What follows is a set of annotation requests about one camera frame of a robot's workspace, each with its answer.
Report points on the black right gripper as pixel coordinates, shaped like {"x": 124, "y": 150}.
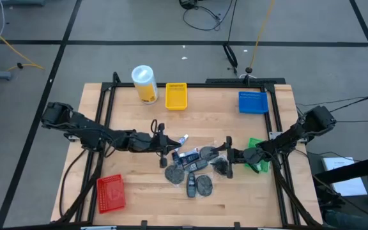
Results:
{"x": 240, "y": 156}

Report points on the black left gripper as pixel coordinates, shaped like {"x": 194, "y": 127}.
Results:
{"x": 162, "y": 145}

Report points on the white toothpaste tube blue print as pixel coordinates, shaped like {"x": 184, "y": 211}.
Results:
{"x": 183, "y": 139}

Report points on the dark blue toiletry packet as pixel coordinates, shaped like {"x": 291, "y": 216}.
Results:
{"x": 176, "y": 158}
{"x": 189, "y": 157}

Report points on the grey Dove body wash bottle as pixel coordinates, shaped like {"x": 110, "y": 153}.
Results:
{"x": 191, "y": 187}
{"x": 196, "y": 166}

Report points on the green plastic basket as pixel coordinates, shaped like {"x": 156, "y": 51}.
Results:
{"x": 253, "y": 142}

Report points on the white yellow wipes canister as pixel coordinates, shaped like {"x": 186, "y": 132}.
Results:
{"x": 145, "y": 86}

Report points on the red plastic basket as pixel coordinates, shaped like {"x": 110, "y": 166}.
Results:
{"x": 110, "y": 195}

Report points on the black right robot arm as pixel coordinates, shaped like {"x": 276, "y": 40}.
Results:
{"x": 286, "y": 139}

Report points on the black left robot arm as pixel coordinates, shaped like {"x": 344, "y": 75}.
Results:
{"x": 85, "y": 127}

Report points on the yellow plastic basket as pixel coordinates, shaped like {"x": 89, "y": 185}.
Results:
{"x": 176, "y": 96}

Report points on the blue plastic basket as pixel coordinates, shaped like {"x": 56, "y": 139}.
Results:
{"x": 252, "y": 103}

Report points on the black table clamp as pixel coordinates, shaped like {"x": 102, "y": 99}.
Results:
{"x": 237, "y": 225}
{"x": 144, "y": 224}

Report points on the black ribbed bar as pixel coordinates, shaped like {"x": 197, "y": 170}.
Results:
{"x": 222, "y": 80}

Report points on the white paper booklet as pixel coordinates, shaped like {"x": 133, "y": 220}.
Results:
{"x": 350, "y": 187}

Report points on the black beam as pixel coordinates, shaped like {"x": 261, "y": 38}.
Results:
{"x": 356, "y": 167}

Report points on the black floor device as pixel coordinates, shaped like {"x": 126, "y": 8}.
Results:
{"x": 188, "y": 4}

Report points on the black aluminium table frame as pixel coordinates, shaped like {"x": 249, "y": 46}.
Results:
{"x": 203, "y": 85}

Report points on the black camera pole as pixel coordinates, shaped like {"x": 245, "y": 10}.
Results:
{"x": 248, "y": 70}

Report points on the silver bracket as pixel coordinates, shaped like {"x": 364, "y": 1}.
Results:
{"x": 97, "y": 227}

